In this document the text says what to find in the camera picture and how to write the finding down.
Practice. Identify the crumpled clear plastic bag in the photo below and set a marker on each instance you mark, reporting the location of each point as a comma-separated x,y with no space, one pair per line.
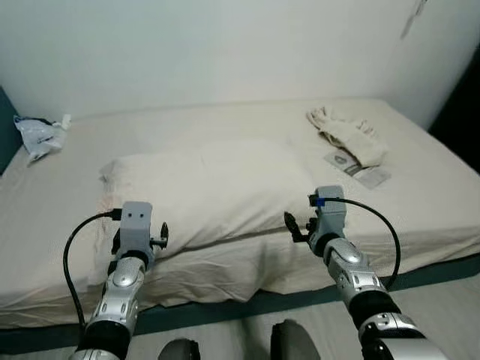
37,139

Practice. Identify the tall black equipment case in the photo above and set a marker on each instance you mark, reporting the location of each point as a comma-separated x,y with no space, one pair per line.
459,112

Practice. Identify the cream fabric pillow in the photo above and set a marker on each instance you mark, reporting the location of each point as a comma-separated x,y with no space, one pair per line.
210,187

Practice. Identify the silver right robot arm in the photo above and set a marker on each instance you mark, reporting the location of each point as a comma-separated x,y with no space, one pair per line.
352,270

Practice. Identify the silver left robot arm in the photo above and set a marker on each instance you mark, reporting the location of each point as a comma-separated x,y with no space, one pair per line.
120,292

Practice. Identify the cream folded cloth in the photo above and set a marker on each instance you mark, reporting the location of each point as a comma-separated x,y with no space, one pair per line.
352,142

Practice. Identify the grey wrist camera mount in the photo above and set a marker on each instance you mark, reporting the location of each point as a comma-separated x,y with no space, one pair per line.
136,225
331,214

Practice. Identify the robot right leg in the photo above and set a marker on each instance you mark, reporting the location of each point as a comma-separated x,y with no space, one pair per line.
294,343

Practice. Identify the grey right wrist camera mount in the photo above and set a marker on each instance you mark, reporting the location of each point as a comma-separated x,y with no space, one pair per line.
331,214

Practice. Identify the grey printed paper card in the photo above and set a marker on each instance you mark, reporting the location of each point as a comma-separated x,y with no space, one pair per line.
371,178

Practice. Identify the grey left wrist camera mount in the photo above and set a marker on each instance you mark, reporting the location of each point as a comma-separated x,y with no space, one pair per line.
136,225

